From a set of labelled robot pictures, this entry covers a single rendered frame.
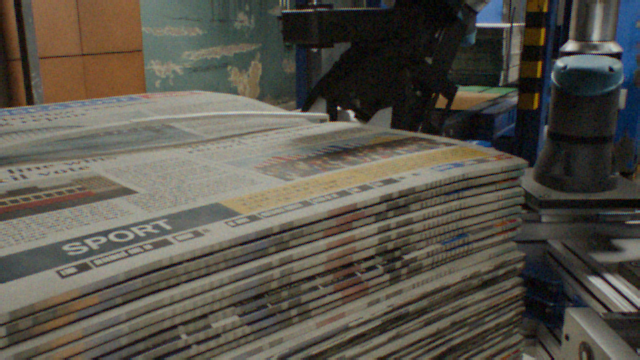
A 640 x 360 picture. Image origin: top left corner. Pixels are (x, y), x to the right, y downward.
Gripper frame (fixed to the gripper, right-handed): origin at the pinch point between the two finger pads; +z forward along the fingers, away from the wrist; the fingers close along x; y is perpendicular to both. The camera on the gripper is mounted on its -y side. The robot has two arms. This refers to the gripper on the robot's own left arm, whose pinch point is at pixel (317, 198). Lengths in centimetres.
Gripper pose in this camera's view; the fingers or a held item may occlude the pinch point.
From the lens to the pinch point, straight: 51.5
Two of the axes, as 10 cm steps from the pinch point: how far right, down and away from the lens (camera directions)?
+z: -3.9, 9.2, -0.7
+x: -6.3, -2.1, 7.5
